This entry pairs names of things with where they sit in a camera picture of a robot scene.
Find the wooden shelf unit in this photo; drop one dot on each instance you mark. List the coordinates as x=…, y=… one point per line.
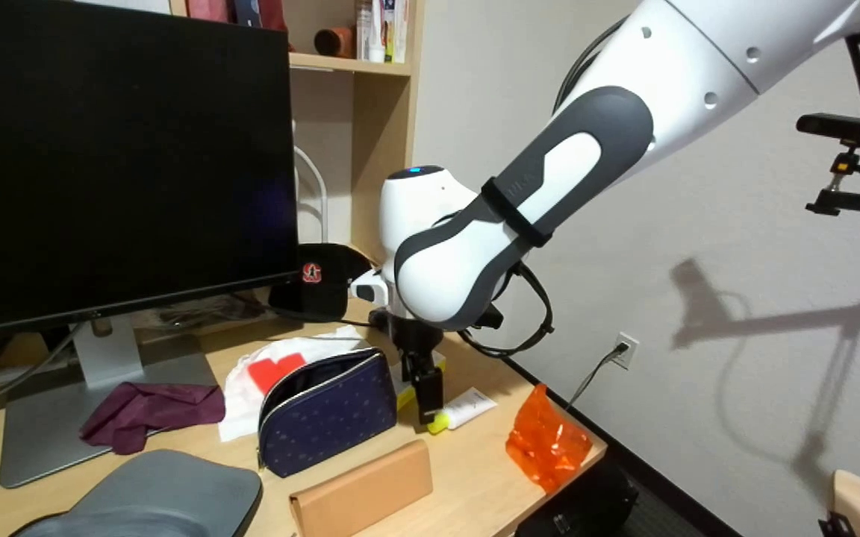
x=358, y=118

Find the dark blue dotted pouch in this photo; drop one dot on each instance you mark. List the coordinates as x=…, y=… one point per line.
x=328, y=409

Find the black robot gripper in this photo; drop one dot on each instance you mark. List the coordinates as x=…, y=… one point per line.
x=417, y=344

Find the black computer monitor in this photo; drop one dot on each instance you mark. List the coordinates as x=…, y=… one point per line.
x=146, y=160

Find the black cap with red badge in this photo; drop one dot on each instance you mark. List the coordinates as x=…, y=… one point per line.
x=322, y=285

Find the white wall socket with plug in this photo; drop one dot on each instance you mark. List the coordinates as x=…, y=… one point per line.
x=620, y=356

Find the silver monitor stand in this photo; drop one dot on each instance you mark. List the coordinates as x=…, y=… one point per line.
x=43, y=418

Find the purple cloth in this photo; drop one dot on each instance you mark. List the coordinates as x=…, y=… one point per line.
x=134, y=412

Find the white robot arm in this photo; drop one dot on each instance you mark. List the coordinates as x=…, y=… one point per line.
x=655, y=80

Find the orange plastic bag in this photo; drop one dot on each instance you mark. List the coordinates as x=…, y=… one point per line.
x=544, y=443

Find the white bottles on shelf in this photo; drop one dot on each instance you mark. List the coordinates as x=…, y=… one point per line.
x=383, y=30

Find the white and yellow tube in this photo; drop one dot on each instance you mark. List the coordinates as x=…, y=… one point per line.
x=462, y=409

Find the white paper with red patch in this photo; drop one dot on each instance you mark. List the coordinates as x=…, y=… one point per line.
x=262, y=371

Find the yellow and white box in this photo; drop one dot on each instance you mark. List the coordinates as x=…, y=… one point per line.
x=404, y=394

